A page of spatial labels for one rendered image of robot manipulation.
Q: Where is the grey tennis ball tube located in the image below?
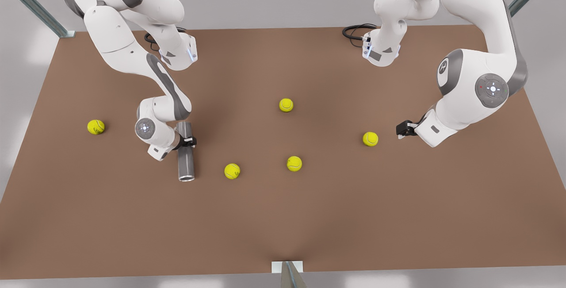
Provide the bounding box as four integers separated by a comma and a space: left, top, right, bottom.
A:
176, 121, 195, 182

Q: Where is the black cable loop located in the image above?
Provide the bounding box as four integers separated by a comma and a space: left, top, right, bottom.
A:
342, 23, 378, 48
144, 27, 188, 52

